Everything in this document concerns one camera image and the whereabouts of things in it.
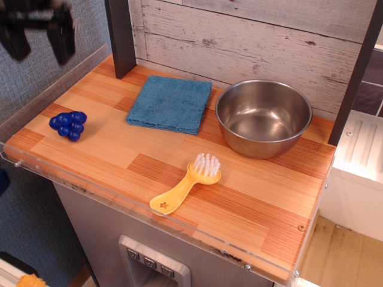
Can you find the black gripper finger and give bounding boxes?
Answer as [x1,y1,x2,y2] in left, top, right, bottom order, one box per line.
[47,23,75,65]
[1,25,31,62]

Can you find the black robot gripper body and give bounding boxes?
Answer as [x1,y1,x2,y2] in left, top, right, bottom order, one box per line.
[1,1,75,31]

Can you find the blue toy grapes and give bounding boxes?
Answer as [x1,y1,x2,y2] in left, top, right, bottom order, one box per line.
[49,111,87,142]

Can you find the clear acrylic table edge guard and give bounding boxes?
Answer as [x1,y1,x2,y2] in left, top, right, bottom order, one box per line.
[0,141,301,281]

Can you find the blue folded cloth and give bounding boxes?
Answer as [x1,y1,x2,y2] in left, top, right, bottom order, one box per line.
[126,75,212,135]

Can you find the yellow brush with white bristles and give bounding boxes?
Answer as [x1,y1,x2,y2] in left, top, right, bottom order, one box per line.
[149,153,221,216]

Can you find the stainless steel bowl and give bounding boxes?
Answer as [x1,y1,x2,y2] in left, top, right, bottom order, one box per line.
[215,80,313,159]

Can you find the grey toy fridge cabinet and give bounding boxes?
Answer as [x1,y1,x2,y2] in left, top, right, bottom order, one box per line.
[54,183,273,286]

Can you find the yellow object bottom left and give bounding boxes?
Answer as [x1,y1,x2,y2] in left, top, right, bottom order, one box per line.
[16,274,47,287]

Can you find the silver dispenser panel with buttons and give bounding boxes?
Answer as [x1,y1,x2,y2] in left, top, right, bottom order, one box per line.
[118,234,192,286]

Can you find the white toy sink unit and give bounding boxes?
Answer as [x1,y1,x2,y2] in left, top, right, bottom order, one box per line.
[317,43,383,243]

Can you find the dark left vertical post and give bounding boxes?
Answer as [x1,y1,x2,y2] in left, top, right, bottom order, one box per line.
[105,0,136,79]

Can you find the dark vertical post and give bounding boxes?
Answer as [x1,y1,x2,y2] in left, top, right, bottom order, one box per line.
[328,0,382,146]
[105,0,136,79]

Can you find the dark right vertical post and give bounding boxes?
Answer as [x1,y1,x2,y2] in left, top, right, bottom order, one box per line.
[328,0,382,146]

